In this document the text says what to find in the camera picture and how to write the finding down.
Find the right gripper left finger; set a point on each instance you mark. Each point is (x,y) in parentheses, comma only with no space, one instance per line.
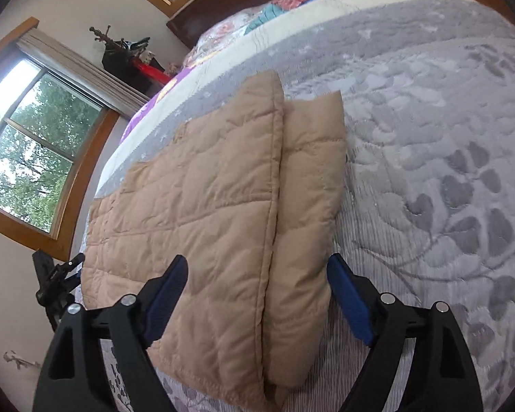
(74,376)

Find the coat rack with clothes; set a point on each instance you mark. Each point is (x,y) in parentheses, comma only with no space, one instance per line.
(132,62)

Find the floral pink pillow bedding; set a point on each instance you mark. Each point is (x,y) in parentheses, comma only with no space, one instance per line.
(243,22)

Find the teal crumpled cloth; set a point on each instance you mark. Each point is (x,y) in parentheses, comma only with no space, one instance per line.
(267,13)

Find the beige quilted jacket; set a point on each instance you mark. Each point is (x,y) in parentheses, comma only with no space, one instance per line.
(248,194)

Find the side window curtain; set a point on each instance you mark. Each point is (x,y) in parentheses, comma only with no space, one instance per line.
(92,79)

